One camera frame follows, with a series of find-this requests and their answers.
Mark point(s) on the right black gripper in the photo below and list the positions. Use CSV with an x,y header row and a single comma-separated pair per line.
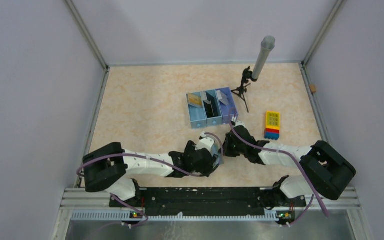
x,y
226,150

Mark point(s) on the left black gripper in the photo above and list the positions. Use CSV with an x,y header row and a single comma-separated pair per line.
x,y
206,170

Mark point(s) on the green leather card holder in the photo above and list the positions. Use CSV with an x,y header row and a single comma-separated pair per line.
x,y
216,152

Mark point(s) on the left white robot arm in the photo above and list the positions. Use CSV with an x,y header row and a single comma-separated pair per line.
x,y
109,168

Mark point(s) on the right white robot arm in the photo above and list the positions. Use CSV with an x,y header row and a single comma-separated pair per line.
x,y
324,171

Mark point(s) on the purple card tray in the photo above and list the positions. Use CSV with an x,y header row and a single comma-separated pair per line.
x,y
226,110

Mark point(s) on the black credit card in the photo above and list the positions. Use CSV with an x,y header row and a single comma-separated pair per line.
x,y
210,111

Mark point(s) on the light blue card tray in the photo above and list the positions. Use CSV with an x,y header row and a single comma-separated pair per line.
x,y
197,116

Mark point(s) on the middle blue card tray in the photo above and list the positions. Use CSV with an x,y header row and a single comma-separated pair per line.
x,y
210,95

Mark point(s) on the coloured toy brick block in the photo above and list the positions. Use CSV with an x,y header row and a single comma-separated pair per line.
x,y
272,125

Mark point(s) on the grey cylinder on tripod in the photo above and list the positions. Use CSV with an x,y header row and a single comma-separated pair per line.
x,y
266,46

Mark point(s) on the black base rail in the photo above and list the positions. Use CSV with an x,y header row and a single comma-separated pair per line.
x,y
212,201

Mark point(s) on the small brown wall piece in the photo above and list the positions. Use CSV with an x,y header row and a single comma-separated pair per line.
x,y
312,88

